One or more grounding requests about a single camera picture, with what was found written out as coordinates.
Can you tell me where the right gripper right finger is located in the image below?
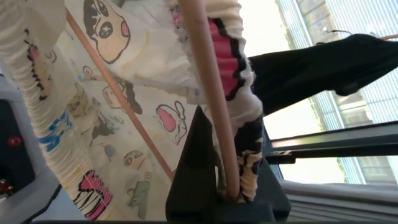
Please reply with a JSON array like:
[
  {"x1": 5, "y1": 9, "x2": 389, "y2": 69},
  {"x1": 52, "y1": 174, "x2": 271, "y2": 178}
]
[{"x1": 254, "y1": 157, "x2": 292, "y2": 222}]

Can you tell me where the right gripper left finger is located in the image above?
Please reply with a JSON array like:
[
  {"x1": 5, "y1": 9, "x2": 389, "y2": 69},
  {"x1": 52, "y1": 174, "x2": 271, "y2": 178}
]
[{"x1": 165, "y1": 105, "x2": 224, "y2": 222}]

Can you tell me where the black garment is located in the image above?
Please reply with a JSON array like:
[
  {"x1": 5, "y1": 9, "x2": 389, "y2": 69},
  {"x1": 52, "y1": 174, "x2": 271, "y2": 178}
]
[{"x1": 248, "y1": 33, "x2": 398, "y2": 116}]

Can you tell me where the cream printed garment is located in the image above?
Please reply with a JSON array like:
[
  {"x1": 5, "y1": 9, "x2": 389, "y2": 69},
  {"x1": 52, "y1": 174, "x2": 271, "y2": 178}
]
[{"x1": 0, "y1": 0, "x2": 265, "y2": 222}]

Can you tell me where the black clothes rack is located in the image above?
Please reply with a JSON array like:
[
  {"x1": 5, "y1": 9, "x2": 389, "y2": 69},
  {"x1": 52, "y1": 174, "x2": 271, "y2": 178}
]
[{"x1": 262, "y1": 142, "x2": 398, "y2": 165}]

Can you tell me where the beige curtain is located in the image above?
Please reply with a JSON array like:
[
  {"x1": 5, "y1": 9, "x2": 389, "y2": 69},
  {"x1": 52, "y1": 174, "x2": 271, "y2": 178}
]
[{"x1": 278, "y1": 179, "x2": 398, "y2": 222}]

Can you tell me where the window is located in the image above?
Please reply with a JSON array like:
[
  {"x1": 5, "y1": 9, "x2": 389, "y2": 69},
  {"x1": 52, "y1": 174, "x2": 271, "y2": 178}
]
[{"x1": 238, "y1": 0, "x2": 398, "y2": 187}]

